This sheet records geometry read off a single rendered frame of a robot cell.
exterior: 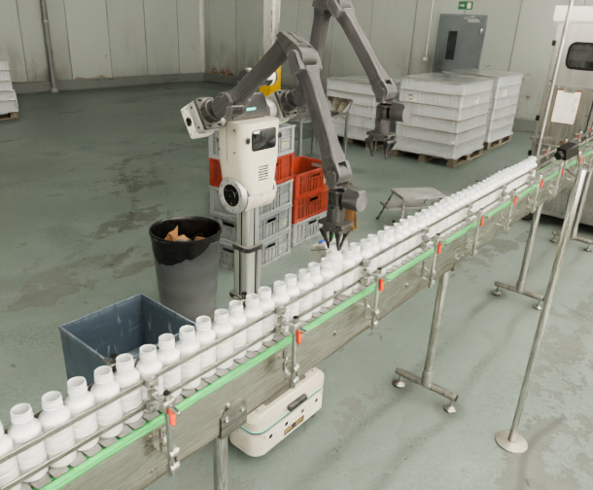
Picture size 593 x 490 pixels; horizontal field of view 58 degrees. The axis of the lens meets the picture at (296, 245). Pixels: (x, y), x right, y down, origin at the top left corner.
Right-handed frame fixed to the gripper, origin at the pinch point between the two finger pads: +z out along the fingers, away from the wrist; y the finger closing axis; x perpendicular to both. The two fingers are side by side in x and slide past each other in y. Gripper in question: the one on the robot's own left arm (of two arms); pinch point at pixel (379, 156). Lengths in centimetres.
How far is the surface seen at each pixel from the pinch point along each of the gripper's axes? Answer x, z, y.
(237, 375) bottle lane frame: 99, 41, -20
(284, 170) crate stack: -133, 64, 163
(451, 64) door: -935, 33, 394
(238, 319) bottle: 95, 27, -16
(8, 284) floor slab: 46, 138, 273
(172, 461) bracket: 126, 48, -26
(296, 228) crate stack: -161, 124, 170
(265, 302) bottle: 83, 26, -16
